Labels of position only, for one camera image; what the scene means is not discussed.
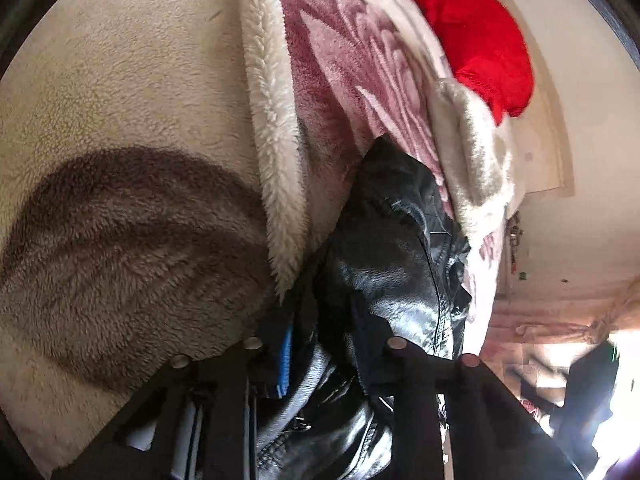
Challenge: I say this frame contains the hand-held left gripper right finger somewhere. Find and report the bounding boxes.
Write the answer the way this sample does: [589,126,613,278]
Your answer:
[350,294,587,480]

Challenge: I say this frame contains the pink floral curtain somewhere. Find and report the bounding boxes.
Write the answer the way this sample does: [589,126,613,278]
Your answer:
[492,270,640,356]

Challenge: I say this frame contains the black leather jacket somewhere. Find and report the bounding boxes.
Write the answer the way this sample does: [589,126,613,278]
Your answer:
[255,132,473,480]

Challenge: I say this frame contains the red quilt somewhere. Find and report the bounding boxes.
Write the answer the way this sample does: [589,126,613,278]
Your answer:
[377,0,536,126]

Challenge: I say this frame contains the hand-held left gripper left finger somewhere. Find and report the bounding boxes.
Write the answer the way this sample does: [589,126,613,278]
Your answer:
[50,280,301,480]

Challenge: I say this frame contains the cream wooden bed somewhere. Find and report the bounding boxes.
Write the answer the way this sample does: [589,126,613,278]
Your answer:
[500,10,572,196]

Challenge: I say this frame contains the floral fleece blanket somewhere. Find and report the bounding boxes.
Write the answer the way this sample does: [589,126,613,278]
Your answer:
[0,0,521,480]

